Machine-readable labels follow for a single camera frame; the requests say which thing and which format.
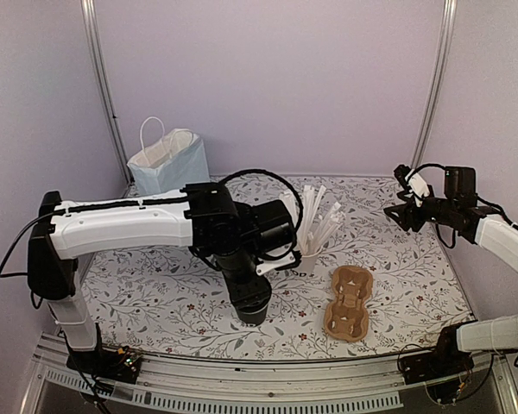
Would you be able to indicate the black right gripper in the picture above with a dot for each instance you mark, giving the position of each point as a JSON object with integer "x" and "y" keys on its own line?
{"x": 407, "y": 213}

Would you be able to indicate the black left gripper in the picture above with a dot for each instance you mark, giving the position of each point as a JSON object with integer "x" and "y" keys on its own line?
{"x": 255, "y": 293}

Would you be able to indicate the black paper coffee cup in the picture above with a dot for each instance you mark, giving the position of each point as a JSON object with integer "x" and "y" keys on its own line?
{"x": 254, "y": 315}

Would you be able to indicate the light blue paper bag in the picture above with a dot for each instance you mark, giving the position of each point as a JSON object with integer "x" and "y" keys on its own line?
{"x": 176, "y": 159}

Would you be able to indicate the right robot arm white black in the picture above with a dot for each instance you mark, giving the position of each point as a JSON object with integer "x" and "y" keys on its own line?
{"x": 482, "y": 224}

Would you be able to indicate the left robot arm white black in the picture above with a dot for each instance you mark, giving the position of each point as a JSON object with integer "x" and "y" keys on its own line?
{"x": 243, "y": 242}

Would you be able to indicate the white paper cup holding straws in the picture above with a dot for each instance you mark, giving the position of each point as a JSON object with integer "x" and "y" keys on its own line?
{"x": 306, "y": 266}

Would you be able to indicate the floral patterned table mat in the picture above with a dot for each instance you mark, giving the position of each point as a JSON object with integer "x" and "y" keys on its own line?
{"x": 167, "y": 301}

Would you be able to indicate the bundle of white wrapped straws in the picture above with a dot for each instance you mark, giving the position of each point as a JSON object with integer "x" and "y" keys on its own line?
{"x": 317, "y": 226}

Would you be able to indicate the brown cardboard cup carrier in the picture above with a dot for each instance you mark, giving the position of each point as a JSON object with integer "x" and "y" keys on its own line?
{"x": 346, "y": 317}

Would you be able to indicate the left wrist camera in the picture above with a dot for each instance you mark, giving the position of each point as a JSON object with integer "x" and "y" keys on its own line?
{"x": 290, "y": 261}

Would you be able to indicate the front aluminium rail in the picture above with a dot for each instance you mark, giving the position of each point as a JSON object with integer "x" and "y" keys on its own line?
{"x": 170, "y": 383}

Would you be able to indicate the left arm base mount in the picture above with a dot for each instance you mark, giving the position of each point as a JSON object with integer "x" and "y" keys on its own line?
{"x": 107, "y": 364}

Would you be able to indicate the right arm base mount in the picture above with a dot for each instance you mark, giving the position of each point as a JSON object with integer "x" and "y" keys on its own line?
{"x": 429, "y": 366}

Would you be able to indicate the right aluminium frame post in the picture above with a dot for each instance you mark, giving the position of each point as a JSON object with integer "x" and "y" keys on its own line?
{"x": 442, "y": 55}

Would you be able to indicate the aluminium frame post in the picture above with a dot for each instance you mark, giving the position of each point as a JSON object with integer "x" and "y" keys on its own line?
{"x": 90, "y": 23}
{"x": 442, "y": 55}

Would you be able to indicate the left aluminium frame post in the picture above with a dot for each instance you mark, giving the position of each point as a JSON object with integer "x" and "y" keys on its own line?
{"x": 90, "y": 23}

